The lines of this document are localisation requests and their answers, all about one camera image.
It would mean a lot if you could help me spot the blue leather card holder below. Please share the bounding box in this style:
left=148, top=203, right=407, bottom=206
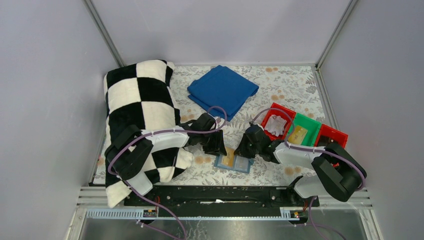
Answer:
left=214, top=153, right=255, bottom=174

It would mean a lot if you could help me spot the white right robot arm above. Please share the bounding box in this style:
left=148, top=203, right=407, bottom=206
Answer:
left=234, top=124, right=367, bottom=202

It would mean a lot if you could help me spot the green bin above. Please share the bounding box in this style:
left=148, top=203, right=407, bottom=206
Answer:
left=288, top=113, right=322, bottom=147

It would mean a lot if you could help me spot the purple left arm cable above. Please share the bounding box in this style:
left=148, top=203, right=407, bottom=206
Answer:
left=107, top=105, right=228, bottom=240

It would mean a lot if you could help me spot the folded blue cloth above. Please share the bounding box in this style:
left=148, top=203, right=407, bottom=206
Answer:
left=187, top=65, right=259, bottom=121

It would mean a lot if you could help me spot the gold card in green bin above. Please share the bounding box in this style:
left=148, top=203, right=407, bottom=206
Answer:
left=288, top=125, right=308, bottom=145

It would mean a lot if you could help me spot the white slotted cable duct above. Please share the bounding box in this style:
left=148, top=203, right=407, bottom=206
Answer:
left=86, top=208, right=300, bottom=222

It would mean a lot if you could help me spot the white card in holder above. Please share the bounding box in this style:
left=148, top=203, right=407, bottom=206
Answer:
left=234, top=156, right=250, bottom=172

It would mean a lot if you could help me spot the red bin right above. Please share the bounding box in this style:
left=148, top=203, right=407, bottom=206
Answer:
left=313, top=124, right=349, bottom=148

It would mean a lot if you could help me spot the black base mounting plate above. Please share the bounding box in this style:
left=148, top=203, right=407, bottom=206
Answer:
left=123, top=185, right=320, bottom=215

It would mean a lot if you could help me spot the floral table mat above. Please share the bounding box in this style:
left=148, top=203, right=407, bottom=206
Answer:
left=170, top=66, right=328, bottom=186

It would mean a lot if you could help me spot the orange credit card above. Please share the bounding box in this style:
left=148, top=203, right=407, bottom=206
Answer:
left=221, top=147, right=235, bottom=168

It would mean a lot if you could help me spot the black white checkered pillow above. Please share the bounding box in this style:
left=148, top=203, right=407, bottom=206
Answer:
left=103, top=59, right=195, bottom=209

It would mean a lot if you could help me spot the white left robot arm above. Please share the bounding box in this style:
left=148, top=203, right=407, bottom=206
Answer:
left=105, top=113, right=227, bottom=196

